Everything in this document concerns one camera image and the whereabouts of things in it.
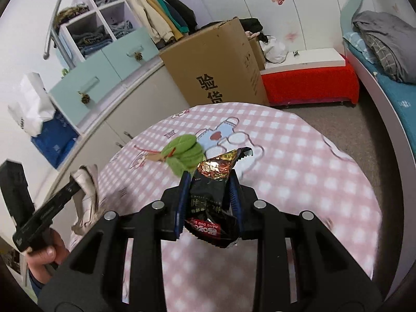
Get beige paper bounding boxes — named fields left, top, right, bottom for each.
left=70, top=164, right=99, bottom=236

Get black snack wrapper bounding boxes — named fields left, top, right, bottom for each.
left=185, top=147, right=252, bottom=249

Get green leaf plush toy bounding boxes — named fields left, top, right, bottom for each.
left=161, top=134, right=205, bottom=178

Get person left hand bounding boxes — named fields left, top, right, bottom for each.
left=25, top=229, right=69, bottom=284

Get blue plastic bag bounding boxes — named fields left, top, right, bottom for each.
left=31, top=110, right=78, bottom=169

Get white shopping bag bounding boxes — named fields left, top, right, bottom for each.
left=8, top=73, right=56, bottom=137

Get mint drawer cabinet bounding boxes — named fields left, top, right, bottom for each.
left=49, top=28, right=159, bottom=125

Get curved metal pole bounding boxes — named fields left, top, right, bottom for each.
left=42, top=0, right=75, bottom=61

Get white low cabinet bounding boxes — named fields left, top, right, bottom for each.
left=34, top=57, right=189, bottom=207

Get teal bed mattress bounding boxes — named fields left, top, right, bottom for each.
left=343, top=32, right=415, bottom=156

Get red bench with white top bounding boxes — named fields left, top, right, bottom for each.
left=260, top=48, right=360, bottom=106

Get purple open shelf unit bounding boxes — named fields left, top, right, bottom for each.
left=51, top=0, right=164, bottom=59

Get white plastic bag on bench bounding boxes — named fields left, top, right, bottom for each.
left=259, top=36, right=288, bottom=64

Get large cardboard box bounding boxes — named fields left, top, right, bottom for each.
left=159, top=18, right=269, bottom=106

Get hanging clothes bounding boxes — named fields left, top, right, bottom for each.
left=126, top=0, right=197, bottom=45

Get grey folded quilt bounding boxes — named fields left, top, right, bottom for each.
left=353, top=11, right=415, bottom=85

